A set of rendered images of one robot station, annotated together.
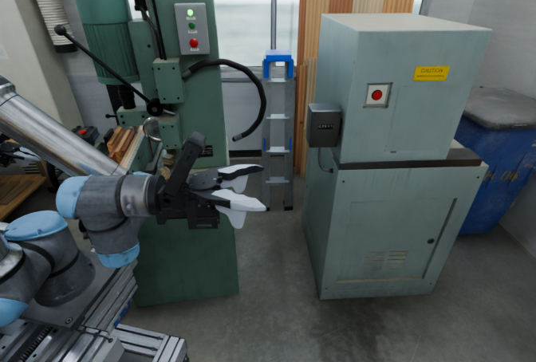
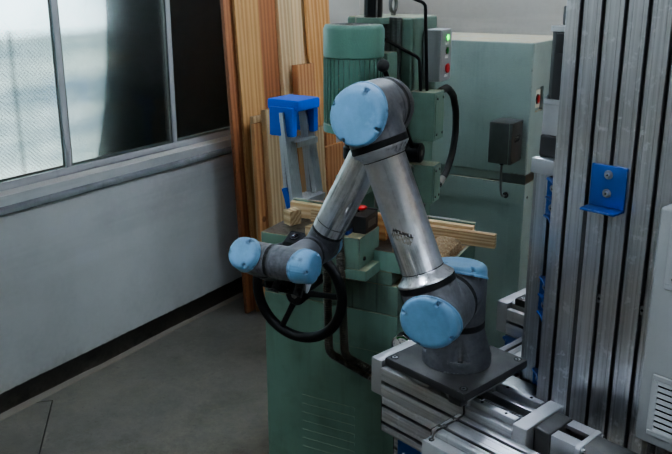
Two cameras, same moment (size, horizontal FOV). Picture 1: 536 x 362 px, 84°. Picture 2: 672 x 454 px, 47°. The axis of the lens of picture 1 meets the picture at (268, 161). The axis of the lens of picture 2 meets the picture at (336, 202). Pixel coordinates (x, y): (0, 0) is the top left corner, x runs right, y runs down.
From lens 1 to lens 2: 2.48 m
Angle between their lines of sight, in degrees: 52
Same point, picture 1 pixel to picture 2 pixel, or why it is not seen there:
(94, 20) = (379, 53)
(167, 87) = (439, 120)
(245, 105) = (150, 223)
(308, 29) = (242, 68)
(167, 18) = (418, 46)
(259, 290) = not seen: hidden behind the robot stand
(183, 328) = not seen: outside the picture
